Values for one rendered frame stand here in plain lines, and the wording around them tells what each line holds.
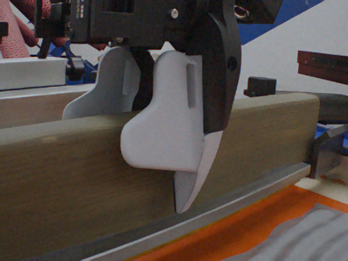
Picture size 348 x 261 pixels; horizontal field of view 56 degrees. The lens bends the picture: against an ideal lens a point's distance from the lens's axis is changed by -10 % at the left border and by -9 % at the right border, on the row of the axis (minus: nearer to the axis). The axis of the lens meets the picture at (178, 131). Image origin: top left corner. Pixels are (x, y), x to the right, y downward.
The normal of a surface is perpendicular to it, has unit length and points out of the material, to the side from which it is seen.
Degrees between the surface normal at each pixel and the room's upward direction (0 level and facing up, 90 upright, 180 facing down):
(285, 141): 90
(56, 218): 90
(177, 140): 82
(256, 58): 90
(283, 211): 0
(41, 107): 90
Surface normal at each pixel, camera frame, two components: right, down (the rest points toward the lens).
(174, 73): 0.69, 0.07
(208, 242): 0.05, -0.97
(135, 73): -0.73, 0.13
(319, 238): 0.35, -0.73
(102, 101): 0.62, 0.36
